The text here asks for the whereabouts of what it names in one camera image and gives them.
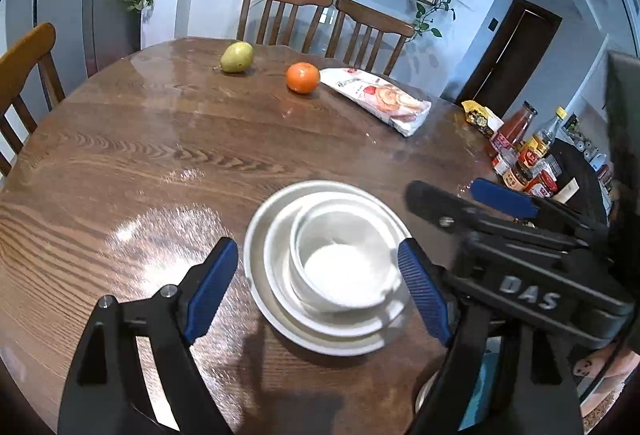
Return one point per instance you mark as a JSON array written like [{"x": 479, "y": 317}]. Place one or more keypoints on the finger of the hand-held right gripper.
[
  {"x": 500, "y": 197},
  {"x": 440, "y": 210}
]

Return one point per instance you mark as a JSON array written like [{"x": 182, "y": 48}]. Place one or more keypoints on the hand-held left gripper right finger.
[{"x": 425, "y": 290}]

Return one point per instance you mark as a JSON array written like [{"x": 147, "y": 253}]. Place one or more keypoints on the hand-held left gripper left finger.
[{"x": 212, "y": 290}]

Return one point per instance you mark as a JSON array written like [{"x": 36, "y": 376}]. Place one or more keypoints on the white straight-sided bowl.
[{"x": 345, "y": 275}]

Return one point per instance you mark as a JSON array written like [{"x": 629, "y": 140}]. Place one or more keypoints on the white square plate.
[{"x": 425, "y": 390}]

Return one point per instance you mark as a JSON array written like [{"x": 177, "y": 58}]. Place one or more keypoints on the blue square plate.
[{"x": 477, "y": 390}]

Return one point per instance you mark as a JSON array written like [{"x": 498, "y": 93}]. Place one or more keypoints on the brown-lidded jar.
[{"x": 517, "y": 177}]

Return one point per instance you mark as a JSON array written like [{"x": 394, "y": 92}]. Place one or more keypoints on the red sauce bottle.
[{"x": 512, "y": 130}]

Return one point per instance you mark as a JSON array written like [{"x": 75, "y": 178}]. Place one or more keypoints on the yellow-capped vinegar bottle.
[{"x": 550, "y": 132}]

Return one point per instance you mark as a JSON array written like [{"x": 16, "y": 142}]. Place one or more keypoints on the yellow snack packet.
[{"x": 480, "y": 117}]

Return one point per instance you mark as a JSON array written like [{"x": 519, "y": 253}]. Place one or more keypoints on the pink patterned slipper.
[{"x": 595, "y": 362}]

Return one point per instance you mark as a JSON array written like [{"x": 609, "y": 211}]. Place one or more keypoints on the white snack packet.
[{"x": 380, "y": 97}]

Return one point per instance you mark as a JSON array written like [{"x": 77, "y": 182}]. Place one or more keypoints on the dark wooden door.
[{"x": 515, "y": 55}]

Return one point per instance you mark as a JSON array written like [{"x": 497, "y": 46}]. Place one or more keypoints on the orange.
[{"x": 302, "y": 77}]

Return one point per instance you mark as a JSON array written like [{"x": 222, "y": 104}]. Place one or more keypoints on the green pear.
[{"x": 237, "y": 57}]

